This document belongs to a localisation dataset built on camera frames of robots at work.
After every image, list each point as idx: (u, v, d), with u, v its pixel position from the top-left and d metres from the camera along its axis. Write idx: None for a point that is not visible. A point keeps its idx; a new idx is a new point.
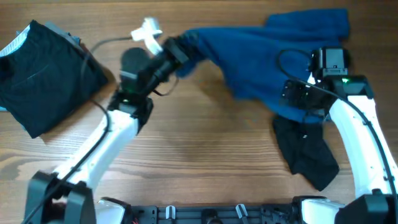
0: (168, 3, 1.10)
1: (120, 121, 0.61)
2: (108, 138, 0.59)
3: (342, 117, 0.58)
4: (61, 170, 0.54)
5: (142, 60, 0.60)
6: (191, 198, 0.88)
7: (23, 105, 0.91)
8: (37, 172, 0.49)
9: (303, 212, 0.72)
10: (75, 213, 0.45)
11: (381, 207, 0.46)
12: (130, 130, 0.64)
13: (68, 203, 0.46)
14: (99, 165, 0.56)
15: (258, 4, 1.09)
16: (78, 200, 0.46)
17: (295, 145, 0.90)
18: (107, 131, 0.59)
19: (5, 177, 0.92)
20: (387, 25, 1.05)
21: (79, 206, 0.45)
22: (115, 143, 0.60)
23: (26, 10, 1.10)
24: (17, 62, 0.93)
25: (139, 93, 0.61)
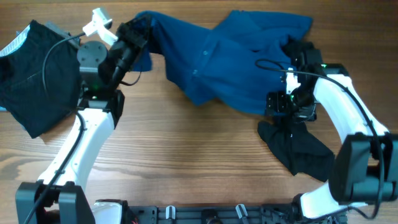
0: (168, 3, 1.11)
1: (94, 118, 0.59)
2: (84, 135, 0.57)
3: (324, 92, 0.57)
4: (45, 177, 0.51)
5: (100, 48, 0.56)
6: (191, 198, 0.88)
7: (23, 105, 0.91)
8: (20, 184, 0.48)
9: (302, 206, 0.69)
10: (69, 211, 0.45)
11: (364, 144, 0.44)
12: (107, 126, 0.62)
13: (60, 206, 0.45)
14: (83, 163, 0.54)
15: (258, 4, 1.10)
16: (69, 198, 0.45)
17: (289, 143, 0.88)
18: (83, 130, 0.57)
19: (5, 177, 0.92)
20: (384, 25, 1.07)
21: (73, 206, 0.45)
22: (94, 140, 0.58)
23: (27, 10, 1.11)
24: (17, 61, 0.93)
25: (107, 85, 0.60)
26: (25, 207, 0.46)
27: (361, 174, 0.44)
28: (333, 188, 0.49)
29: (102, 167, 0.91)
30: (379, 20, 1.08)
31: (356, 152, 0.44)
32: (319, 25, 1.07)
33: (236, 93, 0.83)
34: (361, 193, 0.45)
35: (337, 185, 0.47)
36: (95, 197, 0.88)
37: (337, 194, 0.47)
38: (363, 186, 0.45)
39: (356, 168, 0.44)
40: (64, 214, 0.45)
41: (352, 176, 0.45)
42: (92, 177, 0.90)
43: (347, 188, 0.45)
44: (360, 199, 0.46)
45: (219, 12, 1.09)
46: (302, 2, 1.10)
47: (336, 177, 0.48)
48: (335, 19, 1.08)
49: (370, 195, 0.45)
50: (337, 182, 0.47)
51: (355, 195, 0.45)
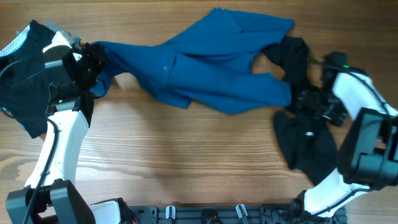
0: (168, 3, 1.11)
1: (66, 119, 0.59)
2: (61, 135, 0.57)
3: (346, 86, 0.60)
4: (32, 182, 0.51)
5: (62, 50, 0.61)
6: (191, 198, 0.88)
7: (23, 104, 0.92)
8: (9, 192, 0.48)
9: (305, 201, 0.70)
10: (63, 206, 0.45)
11: (375, 117, 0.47)
12: (82, 124, 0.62)
13: (54, 203, 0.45)
14: (66, 161, 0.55)
15: (258, 4, 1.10)
16: (61, 193, 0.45)
17: (295, 142, 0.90)
18: (57, 132, 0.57)
19: (5, 177, 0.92)
20: (384, 25, 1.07)
21: (66, 200, 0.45)
22: (72, 139, 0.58)
23: (27, 11, 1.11)
24: (17, 62, 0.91)
25: (72, 81, 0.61)
26: (20, 212, 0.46)
27: (369, 145, 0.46)
28: (340, 163, 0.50)
29: (102, 167, 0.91)
30: (379, 19, 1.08)
31: (367, 121, 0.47)
32: (319, 25, 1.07)
33: (209, 98, 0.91)
34: (367, 166, 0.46)
35: (346, 157, 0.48)
36: (95, 197, 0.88)
37: (344, 166, 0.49)
38: (369, 160, 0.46)
39: (365, 139, 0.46)
40: (60, 211, 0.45)
41: (359, 145, 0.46)
42: (92, 176, 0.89)
43: (354, 158, 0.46)
44: (365, 174, 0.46)
45: None
46: (302, 2, 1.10)
47: (346, 150, 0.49)
48: (335, 18, 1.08)
49: (374, 170, 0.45)
50: (346, 155, 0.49)
51: (359, 167, 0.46)
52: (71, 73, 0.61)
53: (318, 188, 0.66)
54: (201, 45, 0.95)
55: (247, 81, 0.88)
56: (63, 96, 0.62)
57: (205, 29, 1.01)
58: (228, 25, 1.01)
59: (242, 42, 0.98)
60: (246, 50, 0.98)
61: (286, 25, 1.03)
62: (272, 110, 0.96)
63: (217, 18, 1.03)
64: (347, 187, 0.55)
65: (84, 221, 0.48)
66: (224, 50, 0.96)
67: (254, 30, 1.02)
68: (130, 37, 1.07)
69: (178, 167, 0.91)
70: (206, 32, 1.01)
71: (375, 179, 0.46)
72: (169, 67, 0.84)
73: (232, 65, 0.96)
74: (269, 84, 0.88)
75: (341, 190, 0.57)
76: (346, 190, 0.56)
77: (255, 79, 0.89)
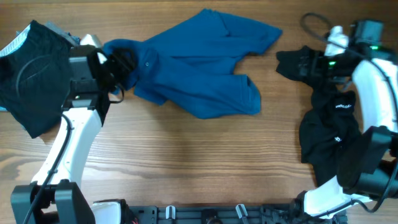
0: (168, 3, 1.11)
1: (81, 117, 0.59)
2: (73, 134, 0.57)
3: (364, 76, 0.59)
4: (39, 178, 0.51)
5: (90, 48, 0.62)
6: (191, 198, 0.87)
7: (24, 105, 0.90)
8: (15, 186, 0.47)
9: (305, 202, 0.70)
10: (67, 206, 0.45)
11: (385, 139, 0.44)
12: (94, 123, 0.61)
13: (58, 203, 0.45)
14: (75, 161, 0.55)
15: (258, 4, 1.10)
16: (65, 194, 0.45)
17: (310, 142, 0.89)
18: (70, 129, 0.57)
19: (5, 177, 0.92)
20: (385, 24, 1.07)
21: (71, 201, 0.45)
22: (82, 139, 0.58)
23: (27, 11, 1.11)
24: (17, 61, 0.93)
25: (92, 78, 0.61)
26: (23, 208, 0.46)
27: (372, 167, 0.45)
28: (342, 173, 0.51)
29: (102, 167, 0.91)
30: (380, 18, 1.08)
31: (375, 145, 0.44)
32: (319, 25, 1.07)
33: (193, 100, 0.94)
34: (369, 184, 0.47)
35: (347, 172, 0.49)
36: (95, 196, 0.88)
37: (345, 179, 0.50)
38: (372, 178, 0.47)
39: (369, 160, 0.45)
40: (63, 211, 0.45)
41: (363, 166, 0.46)
42: (92, 176, 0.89)
43: (354, 175, 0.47)
44: (366, 190, 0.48)
45: (219, 11, 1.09)
46: (302, 2, 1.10)
47: (348, 163, 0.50)
48: (336, 18, 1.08)
49: (376, 186, 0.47)
50: (348, 170, 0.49)
51: (360, 184, 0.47)
52: (94, 72, 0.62)
53: (318, 191, 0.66)
54: (183, 47, 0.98)
55: (226, 86, 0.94)
56: (79, 92, 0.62)
57: (191, 30, 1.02)
58: (215, 25, 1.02)
59: (226, 43, 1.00)
60: (231, 53, 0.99)
61: (277, 31, 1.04)
62: (272, 110, 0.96)
63: (205, 19, 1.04)
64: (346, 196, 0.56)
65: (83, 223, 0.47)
66: (209, 53, 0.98)
67: (240, 34, 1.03)
68: (130, 36, 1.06)
69: (167, 166, 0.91)
70: (191, 33, 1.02)
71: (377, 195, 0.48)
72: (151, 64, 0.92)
73: (216, 66, 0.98)
74: (240, 88, 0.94)
75: (341, 198, 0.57)
76: (346, 199, 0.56)
77: (232, 83, 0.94)
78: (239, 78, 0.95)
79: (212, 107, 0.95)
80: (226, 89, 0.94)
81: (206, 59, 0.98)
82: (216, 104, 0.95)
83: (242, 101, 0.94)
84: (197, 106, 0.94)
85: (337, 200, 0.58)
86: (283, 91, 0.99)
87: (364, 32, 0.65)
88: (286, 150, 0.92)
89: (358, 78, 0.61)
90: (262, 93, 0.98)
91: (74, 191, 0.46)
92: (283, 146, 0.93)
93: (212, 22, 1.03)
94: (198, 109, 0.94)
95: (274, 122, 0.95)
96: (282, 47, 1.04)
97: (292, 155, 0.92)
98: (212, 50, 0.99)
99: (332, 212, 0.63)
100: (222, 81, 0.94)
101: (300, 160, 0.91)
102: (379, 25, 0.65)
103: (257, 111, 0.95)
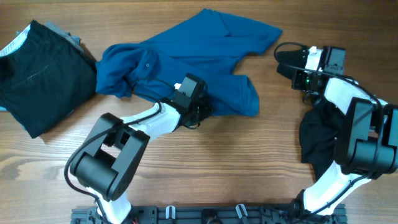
0: (168, 2, 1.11)
1: (169, 110, 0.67)
2: (160, 116, 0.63)
3: (336, 89, 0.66)
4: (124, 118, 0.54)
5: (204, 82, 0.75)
6: (191, 198, 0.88)
7: (23, 105, 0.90)
8: (108, 112, 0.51)
9: (304, 200, 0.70)
10: (131, 149, 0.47)
11: (369, 106, 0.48)
12: (168, 125, 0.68)
13: (128, 142, 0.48)
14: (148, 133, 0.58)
15: (258, 4, 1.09)
16: (137, 140, 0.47)
17: (310, 143, 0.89)
18: (160, 112, 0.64)
19: (5, 177, 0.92)
20: (385, 25, 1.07)
21: (137, 148, 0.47)
22: (161, 125, 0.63)
23: (26, 10, 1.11)
24: (17, 62, 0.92)
25: (189, 99, 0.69)
26: (98, 129, 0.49)
27: (364, 132, 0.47)
28: (337, 154, 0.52)
29: None
30: (380, 18, 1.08)
31: (359, 110, 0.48)
32: (318, 25, 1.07)
33: None
34: (362, 154, 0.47)
35: (342, 147, 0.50)
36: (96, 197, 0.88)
37: (341, 157, 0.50)
38: (363, 147, 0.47)
39: (358, 127, 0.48)
40: (127, 152, 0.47)
41: (354, 134, 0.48)
42: None
43: (349, 146, 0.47)
44: (360, 162, 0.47)
45: (219, 11, 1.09)
46: (303, 2, 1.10)
47: (341, 140, 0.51)
48: (336, 18, 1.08)
49: (369, 157, 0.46)
50: (342, 145, 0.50)
51: (355, 155, 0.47)
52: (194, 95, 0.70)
53: (318, 185, 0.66)
54: (183, 50, 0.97)
55: (225, 84, 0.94)
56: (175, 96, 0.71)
57: (189, 31, 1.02)
58: (216, 25, 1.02)
59: (227, 43, 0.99)
60: (231, 51, 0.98)
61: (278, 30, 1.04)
62: (272, 110, 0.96)
63: (206, 19, 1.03)
64: (345, 178, 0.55)
65: (125, 178, 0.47)
66: (209, 53, 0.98)
67: (240, 34, 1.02)
68: (130, 37, 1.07)
69: (166, 166, 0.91)
70: (189, 34, 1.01)
71: (370, 167, 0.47)
72: (152, 66, 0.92)
73: (215, 66, 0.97)
74: (239, 88, 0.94)
75: (341, 182, 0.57)
76: (346, 182, 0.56)
77: (230, 83, 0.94)
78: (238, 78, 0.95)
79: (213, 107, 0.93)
80: (224, 91, 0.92)
81: (206, 59, 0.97)
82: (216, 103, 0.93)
83: (243, 103, 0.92)
84: None
85: (337, 184, 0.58)
86: (283, 91, 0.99)
87: (331, 60, 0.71)
88: (286, 150, 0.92)
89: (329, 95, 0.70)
90: (262, 93, 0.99)
91: (143, 145, 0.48)
92: (283, 146, 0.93)
93: (212, 22, 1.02)
94: None
95: (274, 122, 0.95)
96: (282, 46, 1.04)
97: (292, 155, 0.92)
98: (214, 51, 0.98)
99: (333, 203, 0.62)
100: (221, 82, 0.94)
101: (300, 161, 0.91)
102: (344, 52, 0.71)
103: (256, 112, 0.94)
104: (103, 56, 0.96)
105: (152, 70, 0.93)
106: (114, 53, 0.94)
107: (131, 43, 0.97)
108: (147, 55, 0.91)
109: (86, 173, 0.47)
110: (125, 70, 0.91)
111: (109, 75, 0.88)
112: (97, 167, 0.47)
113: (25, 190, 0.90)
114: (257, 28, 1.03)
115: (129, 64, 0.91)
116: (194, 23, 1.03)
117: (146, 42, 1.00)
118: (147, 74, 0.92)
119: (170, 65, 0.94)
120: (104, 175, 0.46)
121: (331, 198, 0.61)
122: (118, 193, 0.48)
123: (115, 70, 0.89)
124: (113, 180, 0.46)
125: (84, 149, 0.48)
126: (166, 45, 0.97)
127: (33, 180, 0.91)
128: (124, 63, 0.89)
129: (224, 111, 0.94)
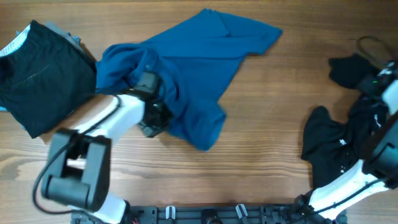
0: (168, 2, 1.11)
1: (130, 102, 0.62)
2: (120, 111, 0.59)
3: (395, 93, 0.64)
4: (81, 127, 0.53)
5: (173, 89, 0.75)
6: (191, 198, 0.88)
7: (23, 105, 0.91)
8: (61, 127, 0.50)
9: (311, 197, 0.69)
10: (96, 158, 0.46)
11: None
12: (136, 116, 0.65)
13: (89, 151, 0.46)
14: (114, 130, 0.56)
15: (258, 4, 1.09)
16: (99, 147, 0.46)
17: (311, 143, 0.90)
18: (120, 106, 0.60)
19: (5, 177, 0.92)
20: (386, 25, 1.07)
21: (101, 155, 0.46)
22: (124, 119, 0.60)
23: (26, 10, 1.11)
24: (17, 62, 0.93)
25: (151, 89, 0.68)
26: (57, 147, 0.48)
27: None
28: (365, 151, 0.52)
29: None
30: (380, 18, 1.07)
31: None
32: (319, 25, 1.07)
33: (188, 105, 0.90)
34: (387, 157, 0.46)
35: (373, 145, 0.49)
36: None
37: (369, 154, 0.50)
38: (393, 152, 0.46)
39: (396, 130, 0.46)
40: (91, 163, 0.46)
41: (389, 135, 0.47)
42: None
43: (379, 145, 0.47)
44: (384, 164, 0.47)
45: (219, 11, 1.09)
46: (303, 1, 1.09)
47: (374, 139, 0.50)
48: (336, 18, 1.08)
49: (396, 162, 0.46)
50: (373, 144, 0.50)
51: (382, 156, 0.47)
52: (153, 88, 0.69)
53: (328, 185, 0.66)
54: (177, 50, 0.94)
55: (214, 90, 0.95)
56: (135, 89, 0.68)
57: (189, 31, 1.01)
58: (216, 25, 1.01)
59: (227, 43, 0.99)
60: (232, 52, 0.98)
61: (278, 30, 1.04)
62: (272, 110, 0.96)
63: (206, 19, 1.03)
64: (362, 180, 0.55)
65: (101, 186, 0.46)
66: (211, 53, 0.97)
67: (241, 34, 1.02)
68: (130, 36, 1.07)
69: (166, 167, 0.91)
70: (189, 34, 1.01)
71: (393, 171, 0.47)
72: (152, 66, 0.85)
73: (215, 67, 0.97)
74: (199, 109, 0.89)
75: (356, 182, 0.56)
76: (361, 183, 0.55)
77: (199, 105, 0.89)
78: (207, 98, 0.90)
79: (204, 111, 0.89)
80: (192, 107, 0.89)
81: (207, 58, 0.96)
82: (209, 107, 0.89)
83: (205, 125, 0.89)
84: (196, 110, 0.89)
85: (351, 185, 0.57)
86: (283, 91, 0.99)
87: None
88: (286, 150, 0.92)
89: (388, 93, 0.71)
90: (262, 92, 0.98)
91: (107, 149, 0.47)
92: (283, 146, 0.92)
93: (212, 22, 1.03)
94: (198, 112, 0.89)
95: (275, 122, 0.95)
96: (282, 46, 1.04)
97: (292, 155, 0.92)
98: (216, 50, 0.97)
99: (340, 203, 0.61)
100: (190, 104, 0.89)
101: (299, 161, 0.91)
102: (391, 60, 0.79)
103: (223, 116, 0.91)
104: (103, 57, 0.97)
105: (153, 71, 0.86)
106: (114, 54, 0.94)
107: (132, 44, 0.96)
108: (147, 56, 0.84)
109: (59, 193, 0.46)
110: (116, 76, 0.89)
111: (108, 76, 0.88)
112: (68, 185, 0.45)
113: (25, 190, 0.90)
114: (257, 28, 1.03)
115: (129, 65, 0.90)
116: (194, 23, 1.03)
117: (145, 42, 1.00)
118: (145, 76, 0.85)
119: (165, 63, 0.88)
120: (78, 191, 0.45)
121: (339, 200, 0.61)
122: (99, 203, 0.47)
123: (113, 70, 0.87)
124: (87, 193, 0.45)
125: (50, 171, 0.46)
126: (166, 45, 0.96)
127: (33, 180, 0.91)
128: (122, 63, 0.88)
129: (217, 112, 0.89)
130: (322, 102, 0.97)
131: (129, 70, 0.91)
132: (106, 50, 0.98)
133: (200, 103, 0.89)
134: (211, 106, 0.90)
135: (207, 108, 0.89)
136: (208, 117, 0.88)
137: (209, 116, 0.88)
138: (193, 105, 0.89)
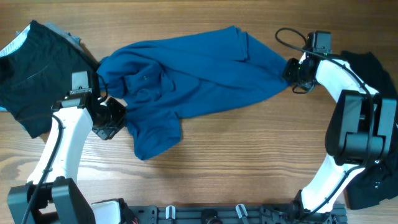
0: (168, 3, 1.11)
1: (71, 116, 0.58)
2: (66, 132, 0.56)
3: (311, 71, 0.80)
4: (34, 178, 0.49)
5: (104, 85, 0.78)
6: (191, 197, 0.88)
7: (23, 104, 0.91)
8: (12, 188, 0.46)
9: (303, 199, 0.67)
10: (65, 203, 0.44)
11: (357, 98, 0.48)
12: (86, 122, 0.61)
13: (55, 201, 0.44)
14: (70, 159, 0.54)
15: (258, 4, 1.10)
16: (63, 190, 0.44)
17: None
18: (61, 128, 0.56)
19: (5, 177, 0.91)
20: (386, 25, 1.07)
21: (68, 198, 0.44)
22: (76, 137, 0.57)
23: (26, 11, 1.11)
24: (17, 62, 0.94)
25: (89, 88, 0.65)
26: (20, 210, 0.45)
27: (354, 125, 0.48)
28: (329, 144, 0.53)
29: (102, 167, 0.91)
30: (380, 18, 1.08)
31: (348, 103, 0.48)
32: (318, 25, 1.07)
33: (159, 117, 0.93)
34: (353, 144, 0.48)
35: (334, 138, 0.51)
36: (95, 197, 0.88)
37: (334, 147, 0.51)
38: (355, 139, 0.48)
39: (348, 119, 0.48)
40: (63, 209, 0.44)
41: (345, 127, 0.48)
42: (92, 176, 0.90)
43: (340, 139, 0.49)
44: (352, 152, 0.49)
45: (219, 12, 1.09)
46: (302, 2, 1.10)
47: (334, 132, 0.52)
48: (336, 18, 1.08)
49: (361, 146, 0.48)
50: (334, 137, 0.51)
51: (347, 145, 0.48)
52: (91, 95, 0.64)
53: (314, 182, 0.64)
54: (180, 60, 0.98)
55: (199, 101, 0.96)
56: (70, 94, 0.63)
57: (200, 40, 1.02)
58: (228, 32, 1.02)
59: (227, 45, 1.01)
60: (231, 53, 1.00)
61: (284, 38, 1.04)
62: (272, 110, 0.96)
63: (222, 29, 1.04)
64: (341, 170, 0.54)
65: (84, 220, 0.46)
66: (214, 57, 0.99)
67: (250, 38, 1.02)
68: (130, 36, 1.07)
69: (167, 167, 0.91)
70: (200, 44, 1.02)
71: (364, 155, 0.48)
72: (150, 79, 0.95)
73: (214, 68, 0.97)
74: (159, 123, 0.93)
75: (336, 175, 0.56)
76: (341, 173, 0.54)
77: (161, 120, 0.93)
78: (172, 118, 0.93)
79: (171, 126, 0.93)
80: (153, 120, 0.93)
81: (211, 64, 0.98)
82: (175, 123, 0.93)
83: (156, 137, 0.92)
84: (163, 126, 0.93)
85: (333, 178, 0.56)
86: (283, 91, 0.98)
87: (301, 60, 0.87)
88: (286, 150, 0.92)
89: (321, 79, 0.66)
90: None
91: (71, 188, 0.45)
92: (283, 146, 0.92)
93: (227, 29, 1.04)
94: (167, 127, 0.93)
95: (274, 121, 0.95)
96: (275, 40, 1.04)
97: (292, 156, 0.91)
98: (217, 54, 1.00)
99: (331, 198, 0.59)
100: (155, 114, 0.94)
101: (298, 162, 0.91)
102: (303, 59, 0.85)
103: (179, 138, 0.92)
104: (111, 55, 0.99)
105: (149, 83, 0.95)
106: (121, 53, 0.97)
107: (142, 48, 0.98)
108: (150, 69, 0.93)
109: None
110: (112, 74, 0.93)
111: (108, 74, 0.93)
112: None
113: None
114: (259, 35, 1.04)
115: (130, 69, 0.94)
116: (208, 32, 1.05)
117: (153, 45, 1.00)
118: (142, 84, 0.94)
119: (157, 73, 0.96)
120: None
121: (329, 193, 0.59)
122: None
123: (114, 70, 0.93)
124: None
125: None
126: (173, 54, 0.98)
127: None
128: (124, 66, 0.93)
129: (176, 131, 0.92)
130: (322, 102, 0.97)
131: (130, 73, 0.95)
132: (111, 55, 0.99)
133: (172, 116, 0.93)
134: (172, 121, 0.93)
135: (173, 126, 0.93)
136: (168, 134, 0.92)
137: (170, 133, 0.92)
138: (161, 118, 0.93)
